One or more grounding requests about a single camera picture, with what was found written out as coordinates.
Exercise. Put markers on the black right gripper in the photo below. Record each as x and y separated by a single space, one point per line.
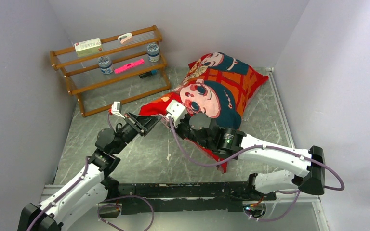
178 128

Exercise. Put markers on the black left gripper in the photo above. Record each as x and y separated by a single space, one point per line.
143 123

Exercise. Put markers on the pink red patterned pillowcase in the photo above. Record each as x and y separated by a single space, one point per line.
217 85

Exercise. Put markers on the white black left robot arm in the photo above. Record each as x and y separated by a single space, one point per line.
92 184

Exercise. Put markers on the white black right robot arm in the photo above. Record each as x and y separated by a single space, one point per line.
301 168

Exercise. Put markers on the black blue marker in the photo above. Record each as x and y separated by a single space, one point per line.
147 74

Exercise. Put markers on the pink highlighter marker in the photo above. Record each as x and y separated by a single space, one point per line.
129 66

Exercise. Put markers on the wooden shelf rack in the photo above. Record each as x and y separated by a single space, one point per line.
92 89

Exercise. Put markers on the blue white jar left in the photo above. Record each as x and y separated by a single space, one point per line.
105 64

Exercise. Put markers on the blue white jar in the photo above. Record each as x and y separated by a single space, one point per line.
153 52
105 64

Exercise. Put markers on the blue white jar right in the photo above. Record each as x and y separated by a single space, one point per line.
153 52

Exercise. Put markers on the pink white tape dispenser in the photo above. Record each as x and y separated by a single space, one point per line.
125 38

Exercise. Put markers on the white green box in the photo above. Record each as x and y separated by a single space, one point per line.
88 47

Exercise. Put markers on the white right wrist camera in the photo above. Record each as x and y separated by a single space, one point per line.
175 111

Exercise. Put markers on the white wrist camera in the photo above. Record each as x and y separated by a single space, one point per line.
175 111
116 110

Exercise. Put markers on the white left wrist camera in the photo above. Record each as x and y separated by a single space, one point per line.
116 110

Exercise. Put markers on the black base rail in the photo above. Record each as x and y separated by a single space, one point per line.
231 196

